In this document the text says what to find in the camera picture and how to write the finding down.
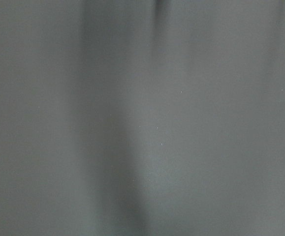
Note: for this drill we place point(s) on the silver grey laptop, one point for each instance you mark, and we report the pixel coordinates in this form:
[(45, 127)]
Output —
[(142, 117)]

